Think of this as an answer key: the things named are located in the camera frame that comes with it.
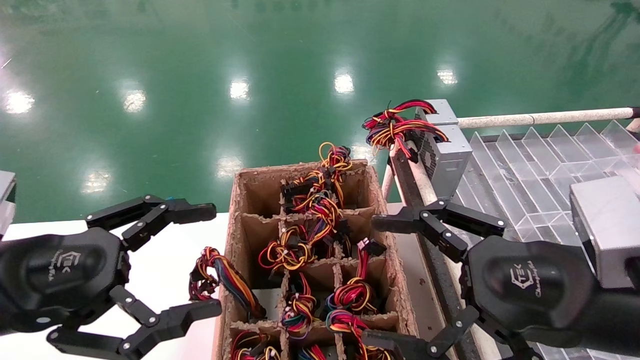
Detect beige rack pipe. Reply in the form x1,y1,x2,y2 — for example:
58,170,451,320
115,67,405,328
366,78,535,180
389,142,493,360
457,106,640,130

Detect multicoloured cable bundles in box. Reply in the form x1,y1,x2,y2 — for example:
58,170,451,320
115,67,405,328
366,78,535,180
257,224,321,273

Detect white rack leg pipe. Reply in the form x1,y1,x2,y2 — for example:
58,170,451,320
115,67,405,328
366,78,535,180
381,164,397,201

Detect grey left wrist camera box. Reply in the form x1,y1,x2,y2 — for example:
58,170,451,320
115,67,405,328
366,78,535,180
0,170,17,238

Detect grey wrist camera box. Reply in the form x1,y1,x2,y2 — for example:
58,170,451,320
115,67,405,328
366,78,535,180
569,175,640,291
0,170,17,238

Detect beige lower rack board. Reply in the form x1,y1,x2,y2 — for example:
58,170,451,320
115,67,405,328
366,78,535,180
387,202,453,360

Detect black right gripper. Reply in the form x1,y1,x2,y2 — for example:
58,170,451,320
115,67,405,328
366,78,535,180
361,198,601,360

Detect clear acrylic divider tray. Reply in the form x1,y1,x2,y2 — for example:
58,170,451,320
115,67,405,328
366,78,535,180
452,119,640,360

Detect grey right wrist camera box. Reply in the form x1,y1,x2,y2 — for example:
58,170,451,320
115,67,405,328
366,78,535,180
569,175,640,291

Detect brown cardboard divider box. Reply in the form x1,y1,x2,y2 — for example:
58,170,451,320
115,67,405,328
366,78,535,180
212,159,418,360

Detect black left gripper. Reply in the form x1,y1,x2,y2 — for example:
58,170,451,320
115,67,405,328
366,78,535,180
0,195,223,360

